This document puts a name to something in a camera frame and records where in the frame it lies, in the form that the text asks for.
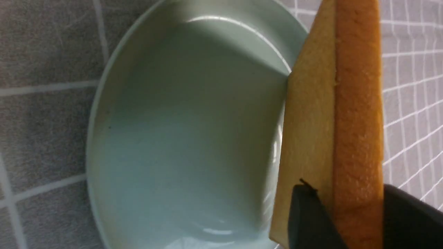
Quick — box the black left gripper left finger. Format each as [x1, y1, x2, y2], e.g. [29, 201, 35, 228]
[288, 179, 348, 249]

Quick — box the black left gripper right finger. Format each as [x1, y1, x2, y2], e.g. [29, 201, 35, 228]
[383, 184, 443, 249]

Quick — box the toast slice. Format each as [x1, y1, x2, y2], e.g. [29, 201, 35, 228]
[269, 0, 384, 249]

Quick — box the light green plate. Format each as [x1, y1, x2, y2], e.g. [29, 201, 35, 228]
[86, 0, 307, 249]

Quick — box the grey checked tablecloth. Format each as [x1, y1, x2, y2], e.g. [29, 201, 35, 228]
[0, 0, 442, 249]

